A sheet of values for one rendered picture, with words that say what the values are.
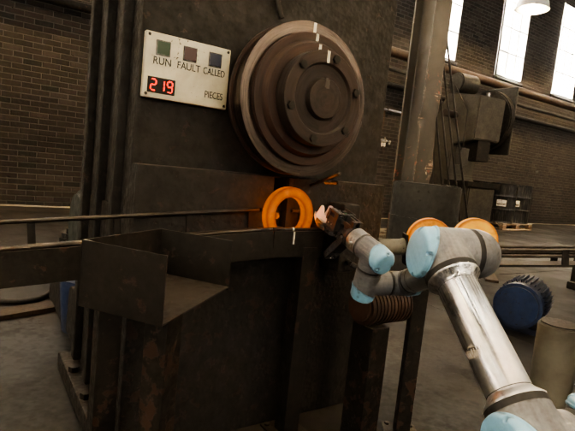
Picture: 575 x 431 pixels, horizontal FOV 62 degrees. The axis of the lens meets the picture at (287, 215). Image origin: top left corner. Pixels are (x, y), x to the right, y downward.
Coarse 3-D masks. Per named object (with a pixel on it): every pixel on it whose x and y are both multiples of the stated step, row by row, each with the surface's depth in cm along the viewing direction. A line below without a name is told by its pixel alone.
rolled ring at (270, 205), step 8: (272, 192) 153; (280, 192) 151; (288, 192) 153; (296, 192) 155; (304, 192) 157; (272, 200) 150; (280, 200) 152; (296, 200) 159; (304, 200) 157; (264, 208) 151; (272, 208) 150; (304, 208) 158; (312, 208) 160; (264, 216) 151; (272, 216) 151; (304, 216) 159; (312, 216) 160; (264, 224) 152; (272, 224) 151; (304, 224) 158
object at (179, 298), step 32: (96, 256) 95; (128, 256) 92; (160, 256) 90; (192, 256) 118; (224, 256) 114; (96, 288) 96; (128, 288) 93; (160, 288) 90; (192, 288) 111; (224, 288) 113; (160, 320) 91; (160, 352) 106; (160, 384) 107; (160, 416) 107
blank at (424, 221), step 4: (420, 220) 164; (424, 220) 163; (428, 220) 163; (432, 220) 163; (436, 220) 163; (412, 224) 165; (416, 224) 163; (420, 224) 163; (424, 224) 163; (428, 224) 163; (432, 224) 163; (436, 224) 163; (440, 224) 163; (444, 224) 163; (412, 228) 163; (416, 228) 163; (408, 232) 165; (412, 232) 164
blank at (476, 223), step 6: (462, 222) 163; (468, 222) 163; (474, 222) 163; (480, 222) 163; (486, 222) 163; (474, 228) 163; (480, 228) 163; (486, 228) 163; (492, 228) 163; (492, 234) 163
